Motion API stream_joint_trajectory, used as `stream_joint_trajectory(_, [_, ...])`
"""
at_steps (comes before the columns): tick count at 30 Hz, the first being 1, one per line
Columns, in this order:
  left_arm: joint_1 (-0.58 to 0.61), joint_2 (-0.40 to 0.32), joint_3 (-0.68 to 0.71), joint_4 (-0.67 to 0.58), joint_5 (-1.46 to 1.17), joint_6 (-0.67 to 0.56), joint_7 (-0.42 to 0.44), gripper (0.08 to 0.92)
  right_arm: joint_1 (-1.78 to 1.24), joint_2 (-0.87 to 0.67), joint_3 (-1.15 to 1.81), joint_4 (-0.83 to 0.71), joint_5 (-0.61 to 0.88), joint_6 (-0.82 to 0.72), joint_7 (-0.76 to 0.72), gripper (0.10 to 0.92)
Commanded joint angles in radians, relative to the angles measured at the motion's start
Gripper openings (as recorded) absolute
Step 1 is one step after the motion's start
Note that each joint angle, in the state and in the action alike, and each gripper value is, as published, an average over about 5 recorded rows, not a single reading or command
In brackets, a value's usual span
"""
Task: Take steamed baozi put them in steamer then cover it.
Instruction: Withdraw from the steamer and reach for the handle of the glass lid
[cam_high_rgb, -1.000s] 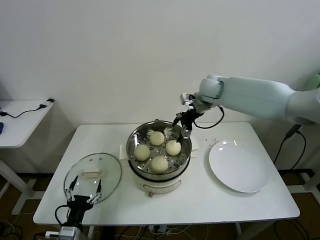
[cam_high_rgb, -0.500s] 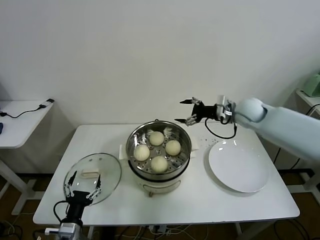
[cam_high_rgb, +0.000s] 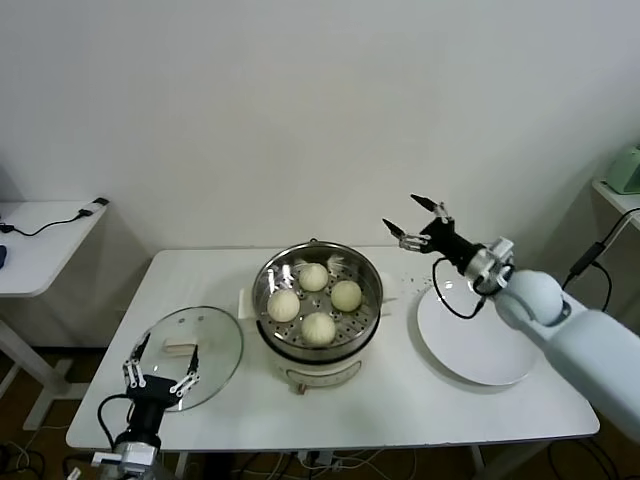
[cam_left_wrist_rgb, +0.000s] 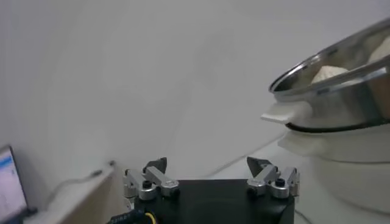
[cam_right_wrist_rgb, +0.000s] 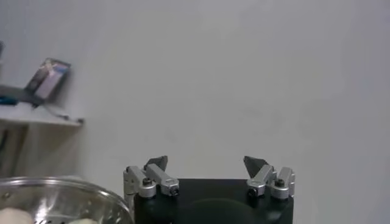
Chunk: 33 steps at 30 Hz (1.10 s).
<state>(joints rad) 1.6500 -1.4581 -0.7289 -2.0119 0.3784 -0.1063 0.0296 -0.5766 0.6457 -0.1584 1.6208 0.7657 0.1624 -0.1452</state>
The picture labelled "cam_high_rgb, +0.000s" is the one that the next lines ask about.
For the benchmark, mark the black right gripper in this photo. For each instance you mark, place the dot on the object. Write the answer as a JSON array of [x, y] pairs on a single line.
[[450, 242]]

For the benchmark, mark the white side table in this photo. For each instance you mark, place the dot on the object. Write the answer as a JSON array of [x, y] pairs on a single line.
[[50, 250]]

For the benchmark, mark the mint green appliance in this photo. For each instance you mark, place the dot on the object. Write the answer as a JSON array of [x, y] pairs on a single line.
[[625, 172]]

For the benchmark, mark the stainless steel steamer basket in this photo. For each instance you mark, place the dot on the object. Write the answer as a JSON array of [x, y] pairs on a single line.
[[280, 270]]

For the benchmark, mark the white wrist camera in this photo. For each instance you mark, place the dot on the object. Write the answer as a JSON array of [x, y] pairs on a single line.
[[500, 252], [105, 457]]

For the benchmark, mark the white table leg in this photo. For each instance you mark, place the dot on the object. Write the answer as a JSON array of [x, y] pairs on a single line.
[[478, 457], [183, 467]]

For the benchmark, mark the cream electric cooking pot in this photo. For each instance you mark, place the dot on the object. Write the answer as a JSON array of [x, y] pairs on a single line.
[[320, 372]]

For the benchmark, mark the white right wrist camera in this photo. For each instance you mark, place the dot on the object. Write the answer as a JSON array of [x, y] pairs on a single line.
[[500, 252]]

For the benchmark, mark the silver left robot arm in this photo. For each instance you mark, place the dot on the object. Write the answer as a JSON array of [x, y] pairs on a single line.
[[140, 460]]

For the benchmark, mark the small blue object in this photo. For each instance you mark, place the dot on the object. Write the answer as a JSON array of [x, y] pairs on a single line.
[[2, 256]]

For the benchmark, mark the large white round plate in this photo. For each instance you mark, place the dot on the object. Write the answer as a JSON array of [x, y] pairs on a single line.
[[465, 345]]

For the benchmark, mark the round glass pot lid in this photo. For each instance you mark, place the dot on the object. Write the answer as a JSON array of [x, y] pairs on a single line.
[[210, 340]]

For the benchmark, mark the scattered dark crumbs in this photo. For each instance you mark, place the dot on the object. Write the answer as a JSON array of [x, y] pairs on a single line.
[[417, 284]]

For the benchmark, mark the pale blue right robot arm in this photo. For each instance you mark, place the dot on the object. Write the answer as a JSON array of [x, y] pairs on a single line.
[[575, 340]]

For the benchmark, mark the white steamed baozi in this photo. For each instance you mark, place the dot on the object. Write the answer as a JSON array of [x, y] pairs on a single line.
[[283, 306], [346, 295], [313, 277], [318, 329]]

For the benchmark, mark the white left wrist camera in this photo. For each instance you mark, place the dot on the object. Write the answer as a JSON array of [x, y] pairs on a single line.
[[105, 457]]

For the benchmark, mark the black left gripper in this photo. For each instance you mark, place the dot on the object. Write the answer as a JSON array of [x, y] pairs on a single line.
[[150, 405]]

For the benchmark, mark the white power strip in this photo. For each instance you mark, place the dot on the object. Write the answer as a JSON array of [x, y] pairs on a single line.
[[320, 457]]

